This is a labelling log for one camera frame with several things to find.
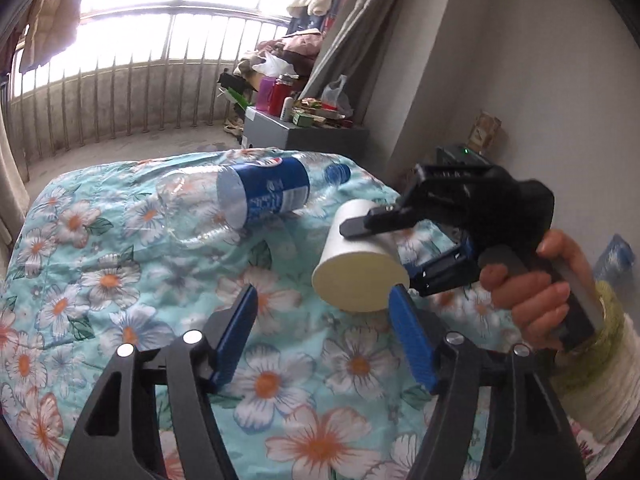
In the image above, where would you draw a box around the grey curtain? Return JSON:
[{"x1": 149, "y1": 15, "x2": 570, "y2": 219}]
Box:
[{"x1": 300, "y1": 0, "x2": 406, "y2": 106}]

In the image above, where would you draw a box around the black box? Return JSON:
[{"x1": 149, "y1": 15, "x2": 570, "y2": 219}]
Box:
[{"x1": 219, "y1": 72, "x2": 256, "y2": 106}]

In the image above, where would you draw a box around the clear bottle with blue label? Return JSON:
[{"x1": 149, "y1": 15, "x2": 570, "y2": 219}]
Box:
[{"x1": 157, "y1": 155, "x2": 353, "y2": 248}]

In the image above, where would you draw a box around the pink bottle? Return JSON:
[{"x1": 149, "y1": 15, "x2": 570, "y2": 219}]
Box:
[{"x1": 257, "y1": 76, "x2": 276, "y2": 111}]

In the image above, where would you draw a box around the water dispenser with jug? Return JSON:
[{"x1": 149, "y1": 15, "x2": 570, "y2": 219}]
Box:
[{"x1": 595, "y1": 234, "x2": 628, "y2": 281}]

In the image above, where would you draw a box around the stack of brown cartons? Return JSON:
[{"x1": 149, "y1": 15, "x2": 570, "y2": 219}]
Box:
[{"x1": 467, "y1": 110, "x2": 502, "y2": 153}]

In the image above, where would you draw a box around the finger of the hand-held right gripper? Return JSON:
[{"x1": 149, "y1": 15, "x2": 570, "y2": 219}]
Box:
[
  {"x1": 410, "y1": 239, "x2": 477, "y2": 297},
  {"x1": 340, "y1": 204, "x2": 418, "y2": 239}
]

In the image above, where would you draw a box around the beige hanging jacket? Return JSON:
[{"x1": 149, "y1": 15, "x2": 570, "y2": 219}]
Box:
[{"x1": 17, "y1": 0, "x2": 83, "y2": 73}]

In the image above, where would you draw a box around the floral blanket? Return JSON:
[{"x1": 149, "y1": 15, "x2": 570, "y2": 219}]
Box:
[{"x1": 0, "y1": 147, "x2": 506, "y2": 480}]

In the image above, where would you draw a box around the pink floral sheet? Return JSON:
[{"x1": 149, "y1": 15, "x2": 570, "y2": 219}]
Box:
[{"x1": 565, "y1": 420, "x2": 621, "y2": 480}]

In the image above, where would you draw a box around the pile of clothes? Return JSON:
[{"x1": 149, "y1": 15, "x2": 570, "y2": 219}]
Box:
[{"x1": 237, "y1": 30, "x2": 321, "y2": 81}]

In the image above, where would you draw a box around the white paper cup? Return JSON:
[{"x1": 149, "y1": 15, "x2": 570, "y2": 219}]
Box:
[{"x1": 311, "y1": 199, "x2": 411, "y2": 313}]

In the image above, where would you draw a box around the white plastic bag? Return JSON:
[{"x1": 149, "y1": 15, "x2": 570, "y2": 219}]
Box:
[{"x1": 320, "y1": 75, "x2": 353, "y2": 117}]

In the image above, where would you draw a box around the red bottle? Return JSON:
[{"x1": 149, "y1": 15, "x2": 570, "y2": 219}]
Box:
[{"x1": 268, "y1": 75, "x2": 296, "y2": 116}]

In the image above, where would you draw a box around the balcony railing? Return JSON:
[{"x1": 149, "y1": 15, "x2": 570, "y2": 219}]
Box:
[{"x1": 0, "y1": 2, "x2": 291, "y2": 161}]

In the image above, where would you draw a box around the person's right hand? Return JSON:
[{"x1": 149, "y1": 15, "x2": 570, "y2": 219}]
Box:
[{"x1": 479, "y1": 229, "x2": 597, "y2": 352}]

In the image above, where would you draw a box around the person's right forearm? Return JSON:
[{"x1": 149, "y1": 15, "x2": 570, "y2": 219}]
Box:
[{"x1": 550, "y1": 280, "x2": 640, "y2": 443}]

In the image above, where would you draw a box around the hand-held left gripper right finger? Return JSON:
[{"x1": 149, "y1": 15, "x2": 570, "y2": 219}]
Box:
[{"x1": 389, "y1": 284, "x2": 588, "y2": 480}]

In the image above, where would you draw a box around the grey cabinet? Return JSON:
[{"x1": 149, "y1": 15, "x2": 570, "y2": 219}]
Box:
[{"x1": 242, "y1": 106, "x2": 371, "y2": 153}]

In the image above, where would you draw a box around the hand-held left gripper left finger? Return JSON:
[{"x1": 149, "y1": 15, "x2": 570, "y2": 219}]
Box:
[{"x1": 57, "y1": 284, "x2": 259, "y2": 480}]

